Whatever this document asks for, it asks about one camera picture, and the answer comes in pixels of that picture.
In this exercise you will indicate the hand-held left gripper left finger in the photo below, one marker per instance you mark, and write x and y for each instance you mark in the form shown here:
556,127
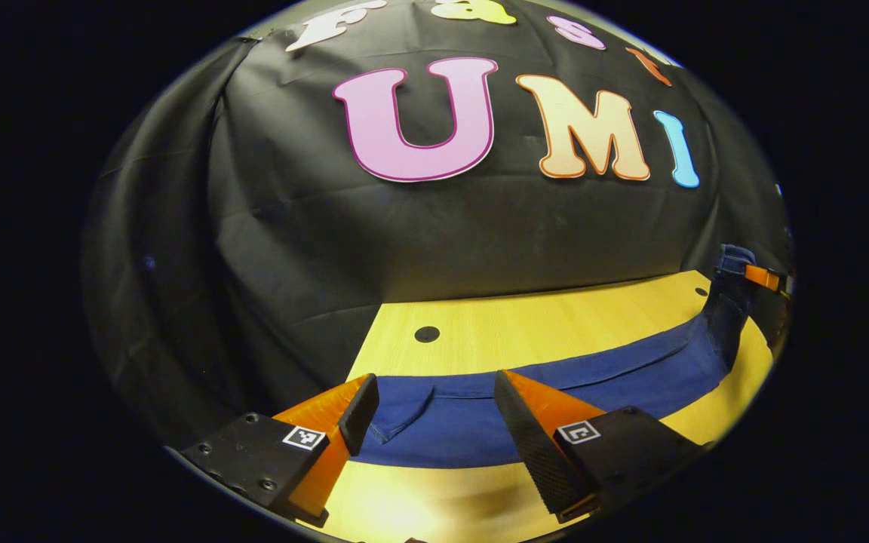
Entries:
261,460

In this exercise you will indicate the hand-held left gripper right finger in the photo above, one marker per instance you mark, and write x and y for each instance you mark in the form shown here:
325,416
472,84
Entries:
623,452

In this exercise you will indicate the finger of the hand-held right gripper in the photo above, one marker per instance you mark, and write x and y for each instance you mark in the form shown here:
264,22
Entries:
765,277

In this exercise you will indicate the blue denim jeans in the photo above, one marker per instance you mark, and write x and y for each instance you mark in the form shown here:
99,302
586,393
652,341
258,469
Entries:
631,377

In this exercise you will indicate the black backdrop cloth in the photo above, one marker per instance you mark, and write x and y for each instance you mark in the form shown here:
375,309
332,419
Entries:
404,249

